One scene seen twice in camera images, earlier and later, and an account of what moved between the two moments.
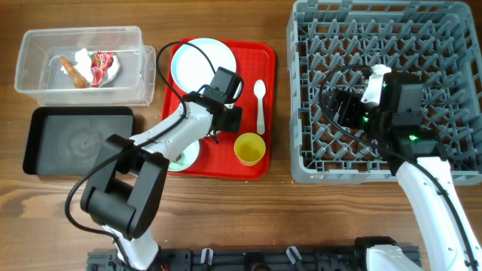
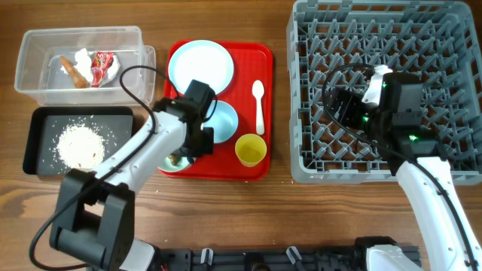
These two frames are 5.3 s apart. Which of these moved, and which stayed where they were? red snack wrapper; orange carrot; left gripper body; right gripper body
Moved: left gripper body
Stayed: red snack wrapper; right gripper body; orange carrot
